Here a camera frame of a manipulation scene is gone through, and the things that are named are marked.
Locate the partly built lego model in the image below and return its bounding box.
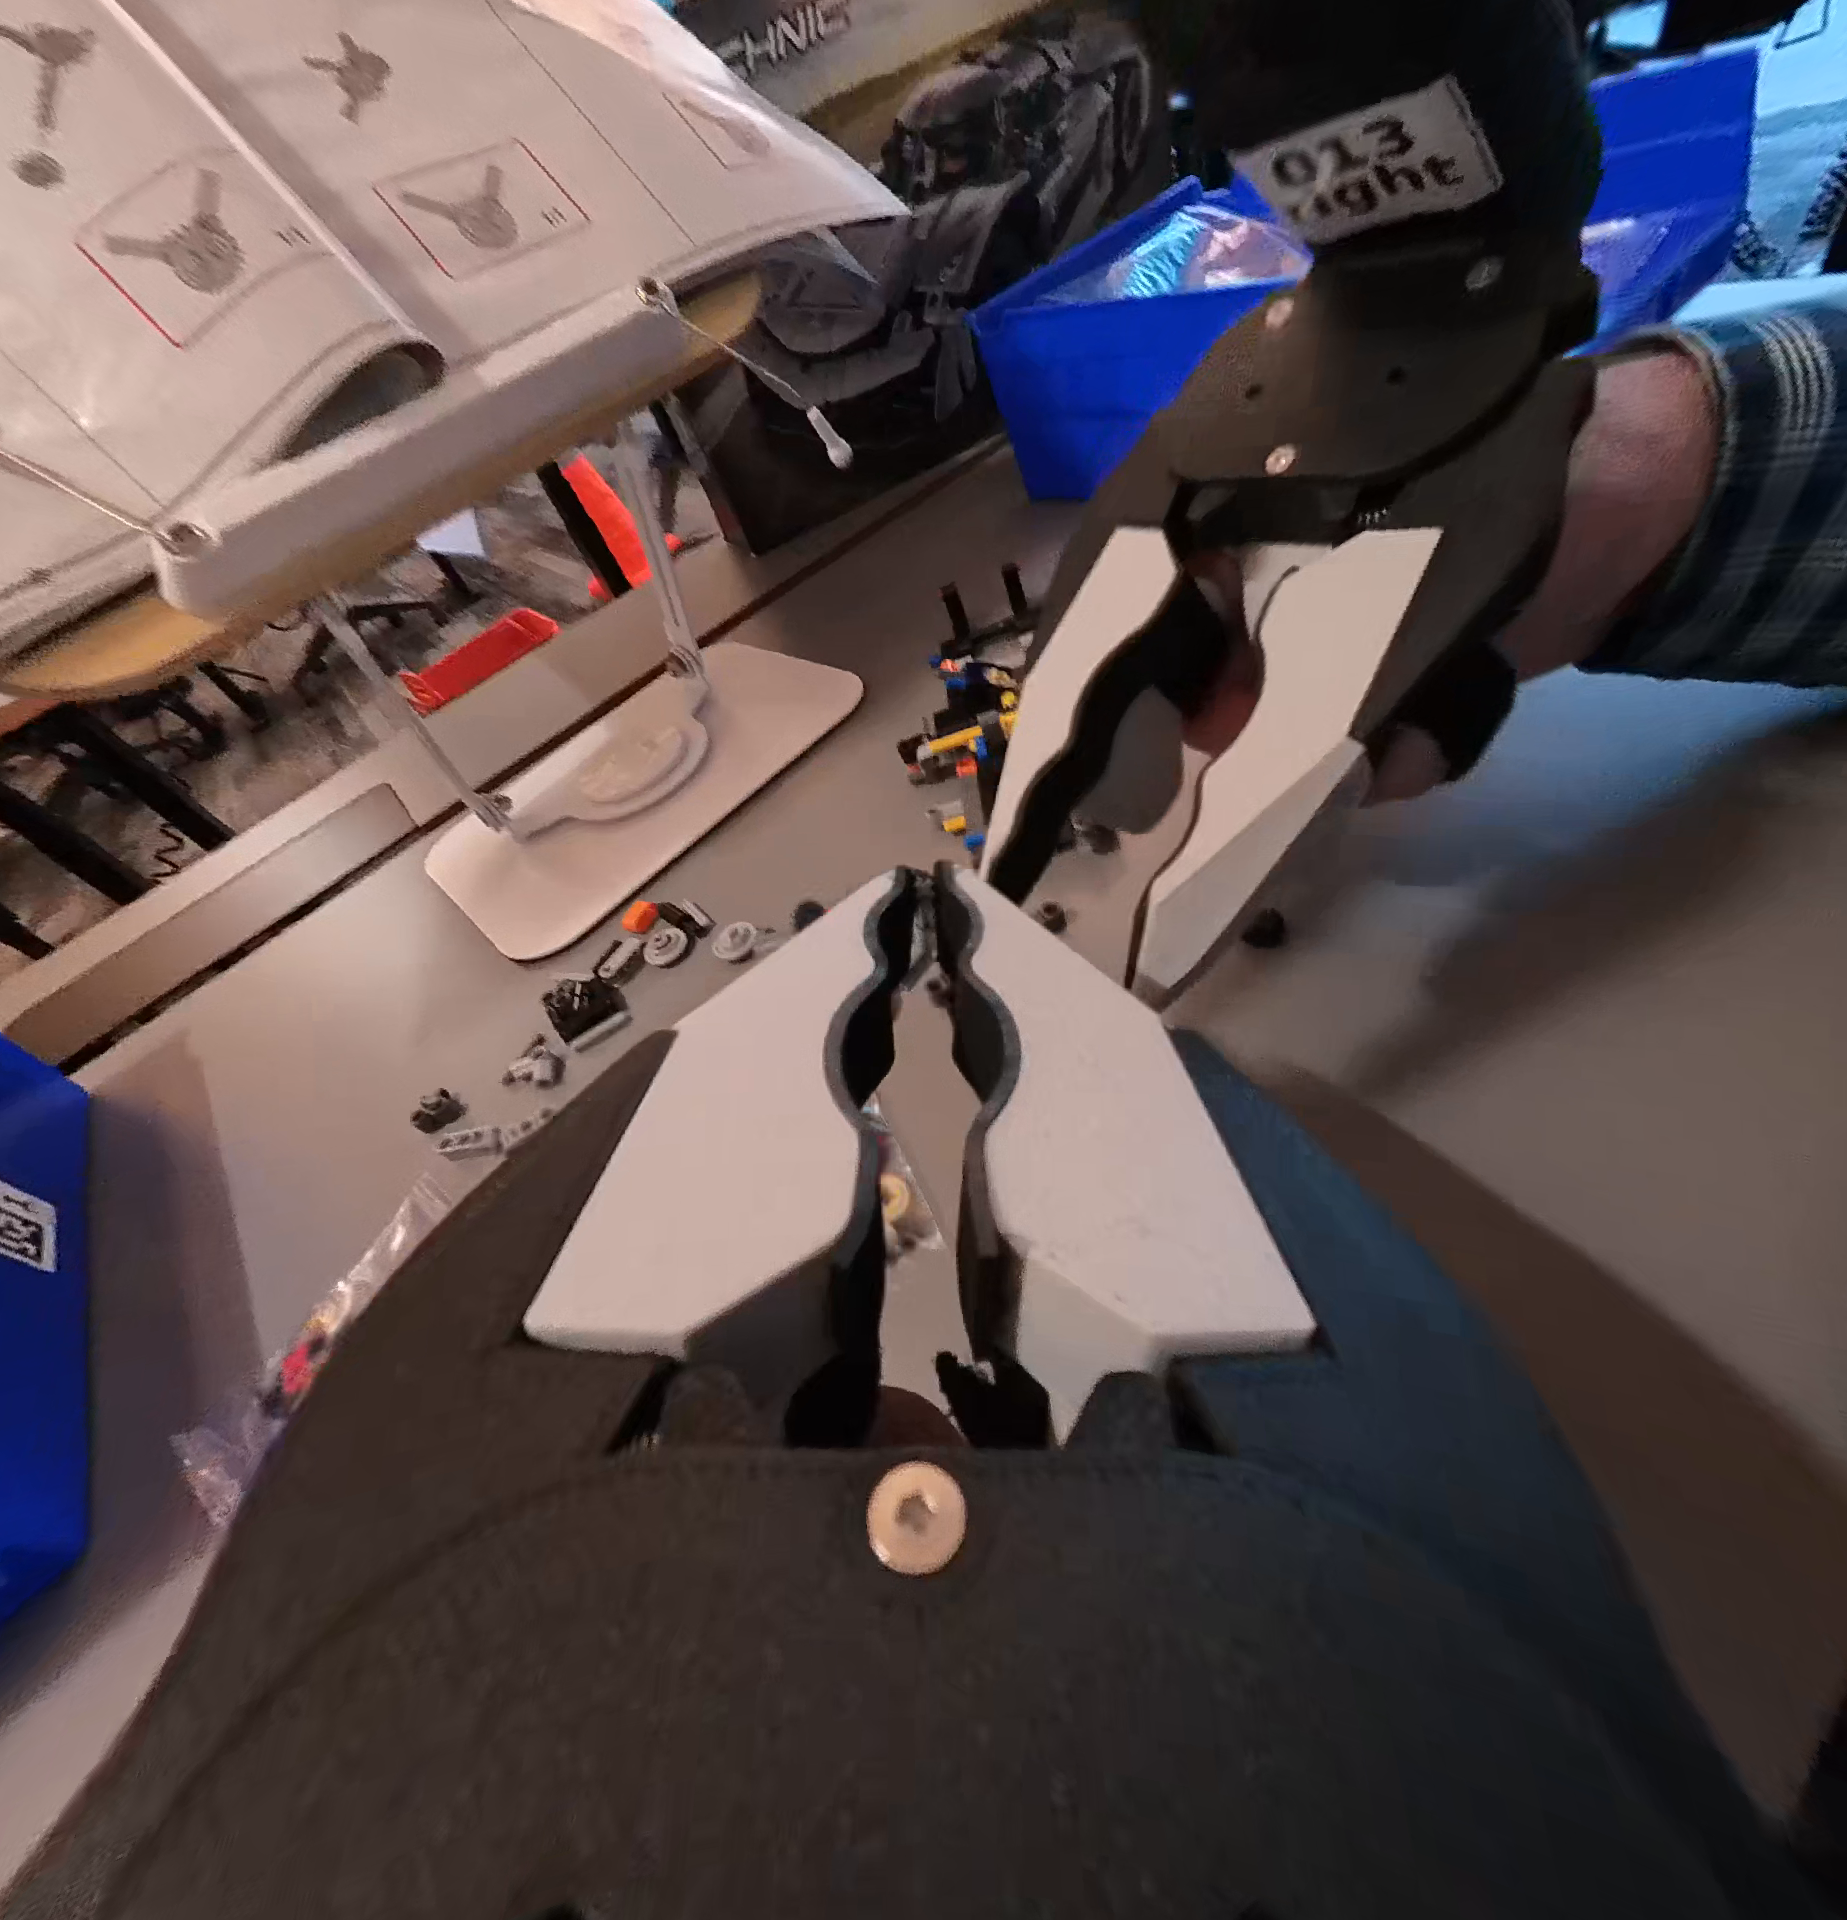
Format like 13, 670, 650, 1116
895, 557, 1046, 844

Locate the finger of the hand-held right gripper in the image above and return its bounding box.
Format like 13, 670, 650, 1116
979, 523, 1218, 908
1128, 523, 1445, 1006

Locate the person's right hand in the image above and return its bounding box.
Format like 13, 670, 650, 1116
1372, 342, 1725, 807

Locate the clear plastic bag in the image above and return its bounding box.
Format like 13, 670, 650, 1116
1072, 198, 1314, 309

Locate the person's right forearm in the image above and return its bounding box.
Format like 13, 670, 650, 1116
1590, 294, 1847, 695

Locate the blue storage bin with tag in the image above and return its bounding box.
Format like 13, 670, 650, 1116
0, 999, 96, 1672

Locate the lego instruction booklet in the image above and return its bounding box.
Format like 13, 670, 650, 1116
0, 0, 912, 603

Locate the bag of yellow blue pieces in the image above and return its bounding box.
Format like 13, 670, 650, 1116
173, 1178, 452, 1532

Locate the black lego plate assembly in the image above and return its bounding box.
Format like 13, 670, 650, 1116
540, 969, 636, 1051

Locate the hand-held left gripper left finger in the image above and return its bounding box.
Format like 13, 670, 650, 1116
528, 865, 923, 1447

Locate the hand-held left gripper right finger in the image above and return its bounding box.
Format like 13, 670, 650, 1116
936, 865, 1318, 1447

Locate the white book stand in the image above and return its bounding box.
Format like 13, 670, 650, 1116
0, 270, 868, 965

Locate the bag of red lego pieces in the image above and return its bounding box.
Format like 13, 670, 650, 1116
875, 1163, 948, 1262

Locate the lego set box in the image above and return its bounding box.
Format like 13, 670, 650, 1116
668, 0, 1182, 557

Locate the plain blue storage bin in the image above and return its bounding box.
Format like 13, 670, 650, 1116
966, 171, 1322, 505
1580, 64, 1765, 355

